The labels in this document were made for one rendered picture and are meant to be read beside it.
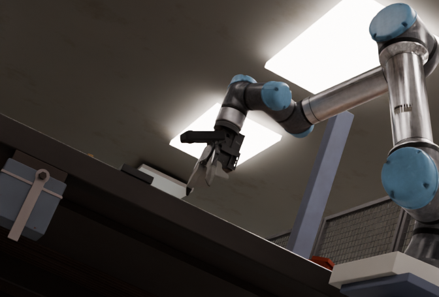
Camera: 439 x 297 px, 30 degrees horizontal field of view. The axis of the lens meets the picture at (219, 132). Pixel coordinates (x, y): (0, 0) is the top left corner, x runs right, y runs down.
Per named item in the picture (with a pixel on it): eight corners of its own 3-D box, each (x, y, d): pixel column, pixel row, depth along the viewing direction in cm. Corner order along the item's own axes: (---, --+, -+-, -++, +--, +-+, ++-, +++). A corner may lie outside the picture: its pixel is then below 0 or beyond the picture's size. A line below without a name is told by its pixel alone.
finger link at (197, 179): (202, 203, 217) (219, 175, 216) (183, 193, 216) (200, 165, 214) (200, 198, 220) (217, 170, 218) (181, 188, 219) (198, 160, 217)
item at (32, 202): (38, 250, 165) (74, 172, 172) (-26, 222, 162) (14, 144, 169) (30, 256, 175) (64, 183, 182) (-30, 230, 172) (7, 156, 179)
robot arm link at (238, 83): (250, 71, 218) (227, 73, 224) (237, 106, 214) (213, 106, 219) (266, 87, 223) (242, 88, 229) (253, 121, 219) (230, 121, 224)
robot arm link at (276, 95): (303, 96, 217) (271, 97, 224) (280, 74, 210) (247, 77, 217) (294, 121, 214) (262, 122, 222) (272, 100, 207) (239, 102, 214)
